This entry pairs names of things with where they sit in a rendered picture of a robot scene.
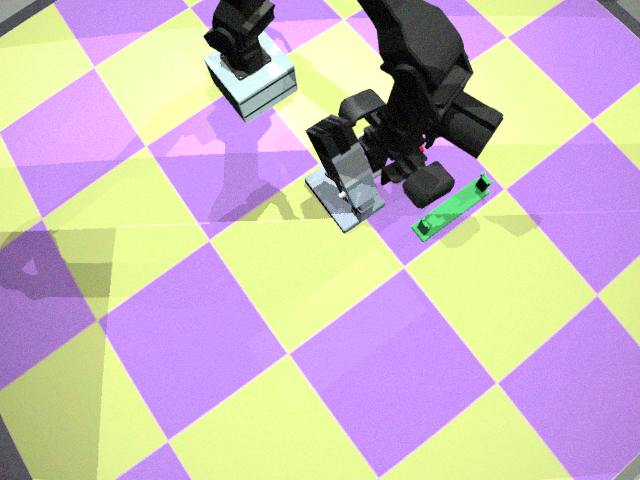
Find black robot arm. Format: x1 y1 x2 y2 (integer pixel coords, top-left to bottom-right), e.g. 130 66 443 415
203 0 504 159

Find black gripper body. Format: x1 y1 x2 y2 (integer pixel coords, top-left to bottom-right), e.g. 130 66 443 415
338 89 455 209

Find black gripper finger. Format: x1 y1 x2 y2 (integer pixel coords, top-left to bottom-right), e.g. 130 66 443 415
381 162 410 186
359 135 388 173

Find grey pin with red cap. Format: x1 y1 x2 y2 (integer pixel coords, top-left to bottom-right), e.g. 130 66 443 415
338 145 425 199

